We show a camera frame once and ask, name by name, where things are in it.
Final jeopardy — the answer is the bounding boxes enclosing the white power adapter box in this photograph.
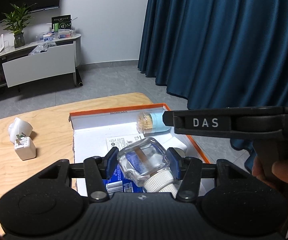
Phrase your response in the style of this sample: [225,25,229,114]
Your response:
[106,133,187,153]

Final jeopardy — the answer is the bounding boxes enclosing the potted green plant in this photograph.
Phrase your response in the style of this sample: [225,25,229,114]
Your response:
[3,3,34,49]

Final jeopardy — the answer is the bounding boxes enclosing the orange-rimmed white tray box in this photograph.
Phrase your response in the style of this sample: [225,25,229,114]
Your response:
[69,103,208,163]

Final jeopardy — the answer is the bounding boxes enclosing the clear glass liquid bottle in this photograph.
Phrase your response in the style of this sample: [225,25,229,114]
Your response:
[117,137,178,198]

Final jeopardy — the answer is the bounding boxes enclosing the white cube charger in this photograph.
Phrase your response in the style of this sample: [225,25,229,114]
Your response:
[14,135,36,161]

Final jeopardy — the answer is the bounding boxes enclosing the blue toothpaste box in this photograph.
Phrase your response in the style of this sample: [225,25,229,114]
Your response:
[103,165,142,198]

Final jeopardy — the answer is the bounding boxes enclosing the dark blue curtain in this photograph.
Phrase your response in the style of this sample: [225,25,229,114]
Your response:
[137,0,288,151]

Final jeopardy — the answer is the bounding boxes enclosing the white plug-in vaporizer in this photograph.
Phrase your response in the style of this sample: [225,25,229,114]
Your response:
[8,117,33,144]

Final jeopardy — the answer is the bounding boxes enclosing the toothpick jar light blue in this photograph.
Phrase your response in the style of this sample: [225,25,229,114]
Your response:
[137,112,171,134]

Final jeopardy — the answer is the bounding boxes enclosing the white TV cabinet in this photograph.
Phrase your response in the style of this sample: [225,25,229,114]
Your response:
[0,34,82,88]

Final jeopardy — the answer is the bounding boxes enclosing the black green display box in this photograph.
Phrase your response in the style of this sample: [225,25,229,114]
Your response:
[51,15,72,32]

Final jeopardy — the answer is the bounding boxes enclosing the right hand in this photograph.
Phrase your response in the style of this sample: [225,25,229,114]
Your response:
[252,156,288,189]

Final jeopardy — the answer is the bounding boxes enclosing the wooden table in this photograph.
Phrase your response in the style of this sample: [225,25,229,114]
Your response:
[0,92,155,235]

